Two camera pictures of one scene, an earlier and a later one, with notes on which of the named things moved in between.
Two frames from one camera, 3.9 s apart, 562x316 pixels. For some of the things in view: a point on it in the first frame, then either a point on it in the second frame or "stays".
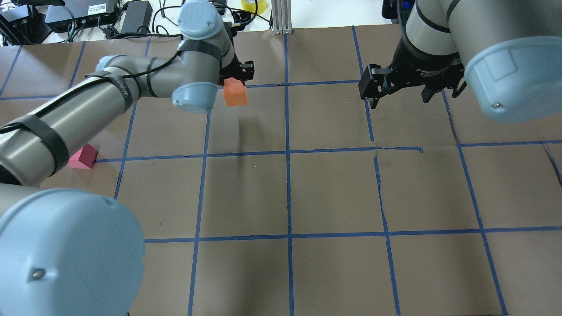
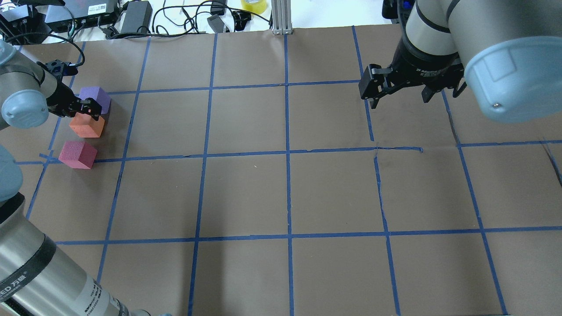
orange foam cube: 235,92 → 86,126
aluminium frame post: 281,16 stays
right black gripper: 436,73 stays
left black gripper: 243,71 → 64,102
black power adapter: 138,15 stays
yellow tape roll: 259,6 stays
